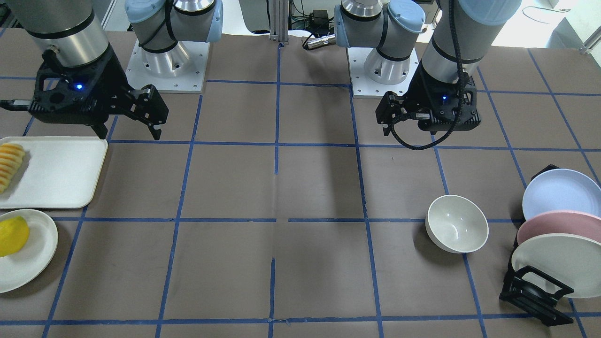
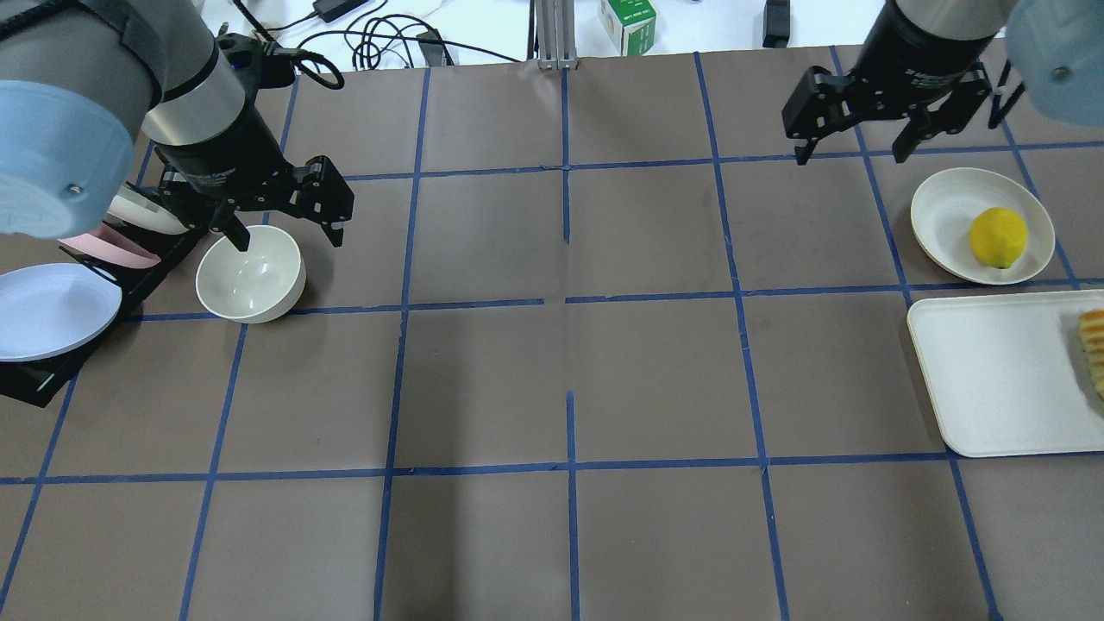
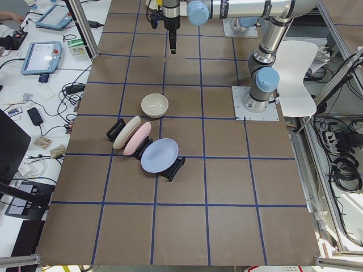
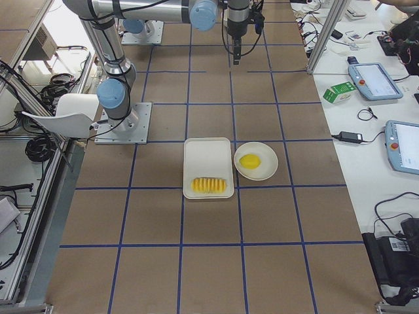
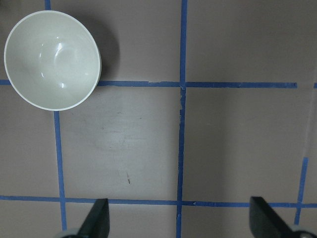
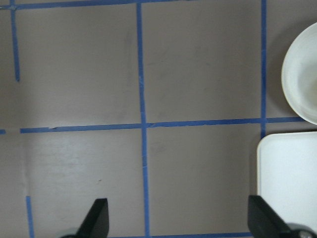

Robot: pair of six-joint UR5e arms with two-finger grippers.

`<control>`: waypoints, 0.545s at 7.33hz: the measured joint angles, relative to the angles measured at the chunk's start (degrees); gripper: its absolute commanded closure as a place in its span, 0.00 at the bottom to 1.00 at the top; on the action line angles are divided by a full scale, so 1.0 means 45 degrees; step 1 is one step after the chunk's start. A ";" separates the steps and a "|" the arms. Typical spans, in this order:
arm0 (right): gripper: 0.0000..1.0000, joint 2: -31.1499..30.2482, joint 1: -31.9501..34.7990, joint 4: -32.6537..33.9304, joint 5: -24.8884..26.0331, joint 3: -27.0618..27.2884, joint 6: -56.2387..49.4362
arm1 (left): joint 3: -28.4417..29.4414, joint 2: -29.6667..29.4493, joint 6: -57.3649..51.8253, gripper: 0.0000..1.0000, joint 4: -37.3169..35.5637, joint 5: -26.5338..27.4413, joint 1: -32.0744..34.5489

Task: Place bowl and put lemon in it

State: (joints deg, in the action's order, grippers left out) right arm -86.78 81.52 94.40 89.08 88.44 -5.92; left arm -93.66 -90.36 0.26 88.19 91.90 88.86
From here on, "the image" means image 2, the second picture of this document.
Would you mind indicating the white round plate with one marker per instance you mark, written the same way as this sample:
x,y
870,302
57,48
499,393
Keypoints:
x,y
947,203

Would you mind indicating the cream plate in rack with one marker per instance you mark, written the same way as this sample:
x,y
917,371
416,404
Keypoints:
x,y
145,214

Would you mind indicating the white rectangular tray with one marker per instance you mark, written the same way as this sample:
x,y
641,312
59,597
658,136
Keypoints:
x,y
1005,373

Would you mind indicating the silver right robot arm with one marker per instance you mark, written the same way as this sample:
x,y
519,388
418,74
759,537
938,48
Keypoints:
x,y
1050,50

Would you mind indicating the black power adapter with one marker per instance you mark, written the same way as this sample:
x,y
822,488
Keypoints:
x,y
776,23

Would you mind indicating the black plate rack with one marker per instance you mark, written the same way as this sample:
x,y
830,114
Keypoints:
x,y
37,382

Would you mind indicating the aluminium frame post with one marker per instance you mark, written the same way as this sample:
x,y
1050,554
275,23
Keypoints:
x,y
553,41

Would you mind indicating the light blue plate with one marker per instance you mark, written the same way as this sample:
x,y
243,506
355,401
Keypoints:
x,y
49,309

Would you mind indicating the yellow lemon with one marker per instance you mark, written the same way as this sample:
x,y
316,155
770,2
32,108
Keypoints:
x,y
998,237

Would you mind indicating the pink plate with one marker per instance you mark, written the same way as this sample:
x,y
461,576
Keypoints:
x,y
110,246

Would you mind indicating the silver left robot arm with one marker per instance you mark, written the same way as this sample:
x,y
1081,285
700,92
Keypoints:
x,y
83,80

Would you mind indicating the green white carton box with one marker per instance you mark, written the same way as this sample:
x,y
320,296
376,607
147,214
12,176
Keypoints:
x,y
631,25

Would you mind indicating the sliced yellow bread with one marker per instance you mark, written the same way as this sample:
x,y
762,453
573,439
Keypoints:
x,y
1091,339

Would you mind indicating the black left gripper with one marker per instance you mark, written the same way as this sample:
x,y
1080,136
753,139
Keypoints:
x,y
217,158

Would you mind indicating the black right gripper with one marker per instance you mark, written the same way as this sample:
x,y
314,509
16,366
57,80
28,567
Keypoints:
x,y
918,53

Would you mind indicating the cream ceramic bowl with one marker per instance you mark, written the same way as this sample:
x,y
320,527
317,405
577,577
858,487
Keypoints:
x,y
258,285

